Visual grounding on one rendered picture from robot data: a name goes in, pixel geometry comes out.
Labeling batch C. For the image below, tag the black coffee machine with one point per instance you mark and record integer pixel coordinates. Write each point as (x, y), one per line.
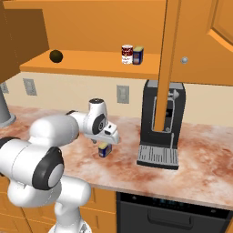
(176, 121)

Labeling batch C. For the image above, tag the black round ball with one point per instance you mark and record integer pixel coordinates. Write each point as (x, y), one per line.
(56, 56)

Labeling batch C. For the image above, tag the grey wall outlet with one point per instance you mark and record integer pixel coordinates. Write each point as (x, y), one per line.
(30, 86)
(4, 87)
(123, 94)

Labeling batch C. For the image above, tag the orange closed cabinet door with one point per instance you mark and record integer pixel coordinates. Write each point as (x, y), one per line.
(206, 54)

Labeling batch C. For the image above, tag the grey round door knob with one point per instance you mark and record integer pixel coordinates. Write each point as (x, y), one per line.
(184, 60)

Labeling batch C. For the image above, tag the orange base cabinets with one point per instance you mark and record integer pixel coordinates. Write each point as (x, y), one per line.
(101, 209)

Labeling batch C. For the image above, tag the red and white can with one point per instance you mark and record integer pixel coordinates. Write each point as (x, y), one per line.
(127, 54)

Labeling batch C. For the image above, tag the grey cylindrical stand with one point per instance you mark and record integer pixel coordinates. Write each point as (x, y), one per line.
(4, 112)

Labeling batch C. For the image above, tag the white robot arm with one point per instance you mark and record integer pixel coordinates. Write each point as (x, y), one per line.
(45, 130)

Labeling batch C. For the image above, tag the orange open cabinet door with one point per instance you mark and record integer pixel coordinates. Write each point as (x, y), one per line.
(167, 60)
(21, 39)

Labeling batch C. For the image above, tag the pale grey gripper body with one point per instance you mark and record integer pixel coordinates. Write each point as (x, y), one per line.
(107, 138)

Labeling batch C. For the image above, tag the blue can with yellow top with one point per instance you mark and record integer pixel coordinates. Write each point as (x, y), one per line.
(138, 56)
(105, 150)

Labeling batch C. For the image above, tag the orange wall cabinet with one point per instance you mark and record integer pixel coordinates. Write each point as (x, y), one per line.
(91, 33)

